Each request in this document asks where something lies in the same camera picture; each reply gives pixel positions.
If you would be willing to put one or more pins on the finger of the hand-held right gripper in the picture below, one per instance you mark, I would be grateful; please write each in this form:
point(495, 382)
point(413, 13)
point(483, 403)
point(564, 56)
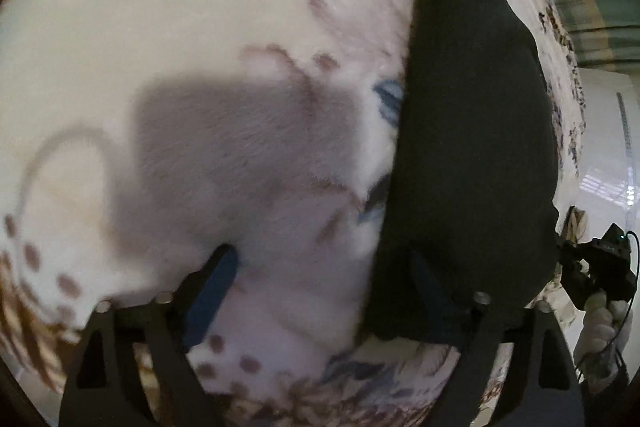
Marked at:
point(570, 259)

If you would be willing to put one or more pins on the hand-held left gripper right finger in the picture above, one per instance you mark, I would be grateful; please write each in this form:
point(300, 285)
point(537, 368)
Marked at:
point(430, 297)

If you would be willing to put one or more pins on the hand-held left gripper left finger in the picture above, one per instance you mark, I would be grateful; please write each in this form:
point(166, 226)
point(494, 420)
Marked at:
point(210, 302)

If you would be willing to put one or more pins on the black striped sweater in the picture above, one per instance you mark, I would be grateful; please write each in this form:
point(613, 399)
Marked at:
point(470, 132)

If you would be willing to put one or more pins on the person's right forearm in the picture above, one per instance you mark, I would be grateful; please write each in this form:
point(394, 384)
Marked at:
point(617, 379)

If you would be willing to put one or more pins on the person's right hand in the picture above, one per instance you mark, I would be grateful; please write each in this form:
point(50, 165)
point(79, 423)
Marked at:
point(597, 322)

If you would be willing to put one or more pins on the white headboard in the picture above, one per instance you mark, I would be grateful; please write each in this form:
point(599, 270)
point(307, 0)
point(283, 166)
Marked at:
point(605, 132)

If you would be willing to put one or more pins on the wide green curtain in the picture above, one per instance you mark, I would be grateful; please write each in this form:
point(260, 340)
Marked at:
point(600, 7)

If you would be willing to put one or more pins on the floral blanket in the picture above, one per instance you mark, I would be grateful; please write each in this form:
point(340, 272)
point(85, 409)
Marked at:
point(175, 32)

